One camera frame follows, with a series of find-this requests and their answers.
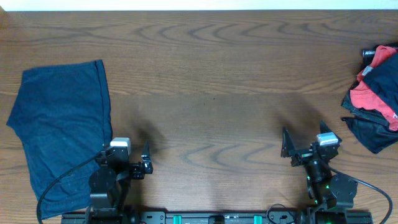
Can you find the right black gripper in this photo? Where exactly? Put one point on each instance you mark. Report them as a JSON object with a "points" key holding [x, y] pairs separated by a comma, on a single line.
{"points": [[303, 156]]}

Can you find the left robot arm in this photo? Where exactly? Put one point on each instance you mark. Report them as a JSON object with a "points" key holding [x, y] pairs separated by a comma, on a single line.
{"points": [[110, 184]]}

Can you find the red t-shirt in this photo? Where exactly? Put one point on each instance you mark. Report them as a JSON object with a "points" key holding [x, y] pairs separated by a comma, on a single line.
{"points": [[363, 97]]}

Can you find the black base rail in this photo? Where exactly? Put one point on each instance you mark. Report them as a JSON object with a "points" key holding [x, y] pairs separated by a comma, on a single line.
{"points": [[273, 216]]}

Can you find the black garment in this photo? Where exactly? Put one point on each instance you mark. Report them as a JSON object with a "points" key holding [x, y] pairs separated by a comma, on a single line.
{"points": [[368, 126]]}

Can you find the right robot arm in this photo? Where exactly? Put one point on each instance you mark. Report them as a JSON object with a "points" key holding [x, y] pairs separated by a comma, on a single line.
{"points": [[332, 193]]}

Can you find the navy blue shorts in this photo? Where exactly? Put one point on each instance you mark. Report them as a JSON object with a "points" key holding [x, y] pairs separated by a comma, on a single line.
{"points": [[382, 80]]}

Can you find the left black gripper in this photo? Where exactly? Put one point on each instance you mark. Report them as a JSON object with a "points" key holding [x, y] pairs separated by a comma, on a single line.
{"points": [[136, 172]]}

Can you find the navy blue folded garment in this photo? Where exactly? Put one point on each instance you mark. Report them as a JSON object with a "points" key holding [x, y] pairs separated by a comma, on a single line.
{"points": [[62, 117]]}

